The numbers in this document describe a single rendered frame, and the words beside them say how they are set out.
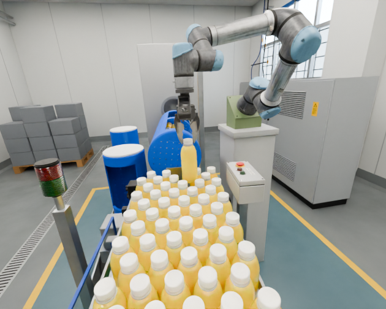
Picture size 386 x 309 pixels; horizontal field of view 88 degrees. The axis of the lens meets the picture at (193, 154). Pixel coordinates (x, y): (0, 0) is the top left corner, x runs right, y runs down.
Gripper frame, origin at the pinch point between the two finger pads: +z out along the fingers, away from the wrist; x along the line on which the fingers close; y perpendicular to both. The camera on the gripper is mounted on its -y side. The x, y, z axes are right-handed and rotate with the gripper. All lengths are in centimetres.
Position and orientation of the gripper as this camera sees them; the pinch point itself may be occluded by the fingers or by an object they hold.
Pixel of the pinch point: (187, 141)
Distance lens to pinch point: 80.9
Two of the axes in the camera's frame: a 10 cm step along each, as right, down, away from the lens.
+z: 0.5, 9.4, 3.3
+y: -0.9, -3.3, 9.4
